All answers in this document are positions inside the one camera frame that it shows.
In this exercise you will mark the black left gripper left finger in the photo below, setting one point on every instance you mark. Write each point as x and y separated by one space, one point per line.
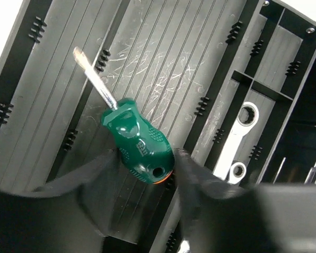
69 214

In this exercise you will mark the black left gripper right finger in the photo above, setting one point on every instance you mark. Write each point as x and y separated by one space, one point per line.
220 217

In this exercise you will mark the small silver ratchet wrench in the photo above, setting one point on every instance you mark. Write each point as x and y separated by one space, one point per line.
237 172

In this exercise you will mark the green screwdriver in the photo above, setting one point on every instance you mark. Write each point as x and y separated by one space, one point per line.
145 150

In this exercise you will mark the large silver ratchet wrench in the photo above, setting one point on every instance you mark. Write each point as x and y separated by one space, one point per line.
239 130

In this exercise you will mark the black plastic toolbox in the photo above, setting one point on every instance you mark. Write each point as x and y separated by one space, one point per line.
189 66

